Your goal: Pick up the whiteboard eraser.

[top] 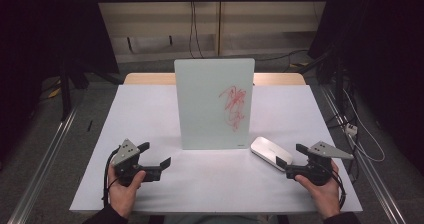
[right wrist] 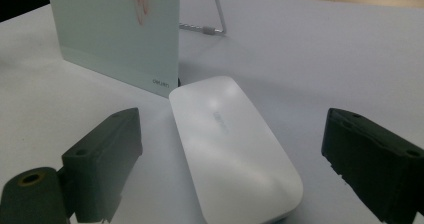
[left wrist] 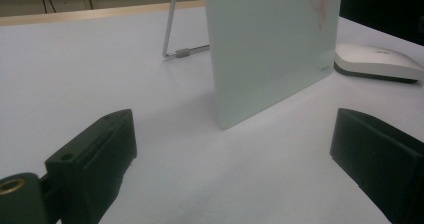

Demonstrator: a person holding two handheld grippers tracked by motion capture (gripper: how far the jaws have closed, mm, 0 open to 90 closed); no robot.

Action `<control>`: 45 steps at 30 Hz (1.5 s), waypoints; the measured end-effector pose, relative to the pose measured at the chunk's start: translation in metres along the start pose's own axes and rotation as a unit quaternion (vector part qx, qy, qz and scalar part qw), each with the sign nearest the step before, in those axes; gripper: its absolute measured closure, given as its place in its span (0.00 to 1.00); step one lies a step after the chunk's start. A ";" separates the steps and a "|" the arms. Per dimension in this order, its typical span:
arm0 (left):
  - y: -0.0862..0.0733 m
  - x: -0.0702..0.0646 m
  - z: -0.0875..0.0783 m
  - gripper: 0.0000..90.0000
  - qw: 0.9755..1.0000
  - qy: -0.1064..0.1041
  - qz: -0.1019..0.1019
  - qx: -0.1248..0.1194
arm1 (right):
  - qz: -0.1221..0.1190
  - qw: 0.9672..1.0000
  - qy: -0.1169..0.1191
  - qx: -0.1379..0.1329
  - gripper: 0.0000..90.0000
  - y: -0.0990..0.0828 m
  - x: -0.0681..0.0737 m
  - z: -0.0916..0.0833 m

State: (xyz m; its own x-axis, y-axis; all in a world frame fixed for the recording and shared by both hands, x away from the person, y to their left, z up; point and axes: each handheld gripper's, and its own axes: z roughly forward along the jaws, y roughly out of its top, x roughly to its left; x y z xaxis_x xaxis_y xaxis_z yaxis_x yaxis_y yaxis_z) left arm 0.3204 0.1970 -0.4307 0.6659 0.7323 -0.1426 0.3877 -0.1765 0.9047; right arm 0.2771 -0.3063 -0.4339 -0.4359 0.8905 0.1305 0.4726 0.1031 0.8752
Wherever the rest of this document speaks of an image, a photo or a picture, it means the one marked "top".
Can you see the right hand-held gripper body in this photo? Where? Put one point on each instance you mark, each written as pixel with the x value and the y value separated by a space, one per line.
pixel 320 157

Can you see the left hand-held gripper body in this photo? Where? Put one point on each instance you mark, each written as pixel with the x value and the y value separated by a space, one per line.
pixel 126 152

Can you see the person's right hand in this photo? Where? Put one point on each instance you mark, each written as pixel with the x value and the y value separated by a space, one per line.
pixel 321 195

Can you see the person's left hand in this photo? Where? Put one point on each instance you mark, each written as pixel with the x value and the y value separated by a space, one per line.
pixel 124 194

